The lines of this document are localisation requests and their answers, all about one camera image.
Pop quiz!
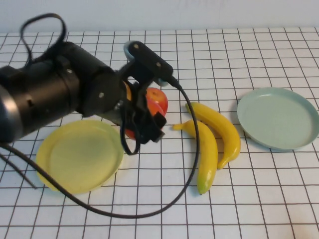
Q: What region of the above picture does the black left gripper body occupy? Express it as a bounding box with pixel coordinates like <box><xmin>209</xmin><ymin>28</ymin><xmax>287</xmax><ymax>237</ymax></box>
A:
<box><xmin>108</xmin><ymin>81</ymin><xmax>152</xmax><ymax>136</ymax></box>

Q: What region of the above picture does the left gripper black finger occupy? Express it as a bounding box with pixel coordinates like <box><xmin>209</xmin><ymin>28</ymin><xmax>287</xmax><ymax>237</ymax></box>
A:
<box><xmin>135</xmin><ymin>111</ymin><xmax>167</xmax><ymax>145</ymax></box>

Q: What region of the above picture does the yellow round plate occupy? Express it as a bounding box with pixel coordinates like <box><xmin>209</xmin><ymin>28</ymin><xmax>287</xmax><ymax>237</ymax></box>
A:
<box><xmin>35</xmin><ymin>119</ymin><xmax>125</xmax><ymax>195</ymax></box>

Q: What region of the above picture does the pale green round plate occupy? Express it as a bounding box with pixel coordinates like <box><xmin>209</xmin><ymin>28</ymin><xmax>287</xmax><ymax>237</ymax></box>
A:
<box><xmin>236</xmin><ymin>87</ymin><xmax>319</xmax><ymax>151</ymax></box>

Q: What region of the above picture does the yellow artificial banana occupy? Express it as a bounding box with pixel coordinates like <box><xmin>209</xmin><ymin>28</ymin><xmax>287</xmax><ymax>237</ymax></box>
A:
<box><xmin>173</xmin><ymin>119</ymin><xmax>219</xmax><ymax>196</ymax></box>
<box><xmin>185</xmin><ymin>102</ymin><xmax>242</xmax><ymax>170</ymax></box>

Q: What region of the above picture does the white black-grid tablecloth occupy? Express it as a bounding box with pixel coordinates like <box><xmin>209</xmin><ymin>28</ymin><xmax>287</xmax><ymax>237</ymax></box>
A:
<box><xmin>0</xmin><ymin>27</ymin><xmax>319</xmax><ymax>239</ymax></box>

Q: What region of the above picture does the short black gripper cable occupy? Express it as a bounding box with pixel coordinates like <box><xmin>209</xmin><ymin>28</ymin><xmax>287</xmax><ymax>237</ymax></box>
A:
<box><xmin>119</xmin><ymin>107</ymin><xmax>141</xmax><ymax>156</ymax></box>

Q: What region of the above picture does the black camera cable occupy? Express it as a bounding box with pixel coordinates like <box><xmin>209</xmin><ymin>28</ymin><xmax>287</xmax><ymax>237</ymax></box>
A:
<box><xmin>0</xmin><ymin>76</ymin><xmax>200</xmax><ymax>220</ymax></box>

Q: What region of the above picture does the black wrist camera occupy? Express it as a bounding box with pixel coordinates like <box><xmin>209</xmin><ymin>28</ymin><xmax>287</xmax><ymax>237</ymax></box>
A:
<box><xmin>123</xmin><ymin>41</ymin><xmax>174</xmax><ymax>87</ymax></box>

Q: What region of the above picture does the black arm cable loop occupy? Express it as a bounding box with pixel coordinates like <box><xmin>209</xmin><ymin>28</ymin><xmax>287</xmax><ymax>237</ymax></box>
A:
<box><xmin>19</xmin><ymin>13</ymin><xmax>68</xmax><ymax>67</ymax></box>

